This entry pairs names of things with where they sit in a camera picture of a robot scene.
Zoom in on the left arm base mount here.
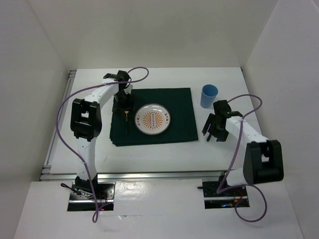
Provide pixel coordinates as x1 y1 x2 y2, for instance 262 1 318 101
60 182 116 212

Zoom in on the aluminium table frame rail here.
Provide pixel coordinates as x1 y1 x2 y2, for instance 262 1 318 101
39 69 275 182

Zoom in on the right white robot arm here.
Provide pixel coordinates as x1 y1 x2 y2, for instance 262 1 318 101
202 100 284 195

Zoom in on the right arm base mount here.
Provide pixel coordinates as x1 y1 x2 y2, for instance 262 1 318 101
197 181 250 209

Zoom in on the gold fork black handle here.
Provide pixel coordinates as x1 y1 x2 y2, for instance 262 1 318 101
125 110 130 135

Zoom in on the dark green cloth napkin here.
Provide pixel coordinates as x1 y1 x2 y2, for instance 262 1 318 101
110 88 198 146

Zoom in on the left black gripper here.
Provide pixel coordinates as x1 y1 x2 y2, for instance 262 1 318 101
112 91 136 118

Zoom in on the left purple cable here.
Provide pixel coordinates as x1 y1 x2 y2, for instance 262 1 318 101
56 66 150 224

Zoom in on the blue plastic cup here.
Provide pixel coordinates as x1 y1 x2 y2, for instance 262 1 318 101
200 84 218 109

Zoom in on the orange sunburst patterned plate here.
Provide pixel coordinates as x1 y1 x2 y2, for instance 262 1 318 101
134 104 171 135

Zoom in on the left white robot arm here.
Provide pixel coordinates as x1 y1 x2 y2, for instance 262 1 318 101
70 70 134 199

